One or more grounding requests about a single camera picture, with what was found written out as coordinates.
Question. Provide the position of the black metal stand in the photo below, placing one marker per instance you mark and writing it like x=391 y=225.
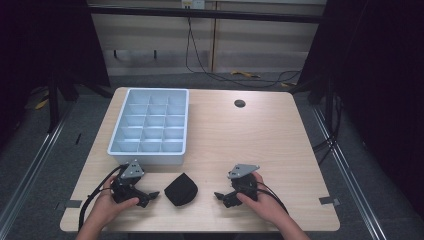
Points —
x=53 y=103

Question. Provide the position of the black cloth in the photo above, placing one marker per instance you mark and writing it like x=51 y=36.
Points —
x=181 y=193

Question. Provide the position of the grey tape strip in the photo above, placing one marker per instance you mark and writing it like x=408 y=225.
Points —
x=73 y=203
x=329 y=200

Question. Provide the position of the light blue divided organizer box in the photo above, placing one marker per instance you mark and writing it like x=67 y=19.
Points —
x=150 y=125

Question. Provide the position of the yellow floor tag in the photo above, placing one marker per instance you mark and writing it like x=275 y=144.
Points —
x=41 y=103

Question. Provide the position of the black horizontal bar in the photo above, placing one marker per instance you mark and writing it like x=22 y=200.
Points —
x=206 y=14

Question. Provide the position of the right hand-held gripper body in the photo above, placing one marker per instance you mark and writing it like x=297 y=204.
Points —
x=245 y=186

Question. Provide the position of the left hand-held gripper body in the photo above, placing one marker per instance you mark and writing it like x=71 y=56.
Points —
x=126 y=190

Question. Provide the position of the white wall socket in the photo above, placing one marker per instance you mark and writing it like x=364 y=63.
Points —
x=193 y=3

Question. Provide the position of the person's right hand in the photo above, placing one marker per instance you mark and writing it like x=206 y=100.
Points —
x=265 y=205

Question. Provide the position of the yellow item on floor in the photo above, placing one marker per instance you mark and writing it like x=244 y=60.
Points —
x=245 y=74

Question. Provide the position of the person's left hand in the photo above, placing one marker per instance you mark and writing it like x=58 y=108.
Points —
x=106 y=208

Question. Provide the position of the black curtain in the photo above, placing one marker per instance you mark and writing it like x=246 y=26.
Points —
x=40 y=43
x=380 y=83

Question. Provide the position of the metal floor rail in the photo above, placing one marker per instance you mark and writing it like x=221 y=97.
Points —
x=30 y=166
x=350 y=176

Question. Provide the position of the black round table grommet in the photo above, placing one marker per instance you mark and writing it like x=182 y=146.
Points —
x=239 y=103

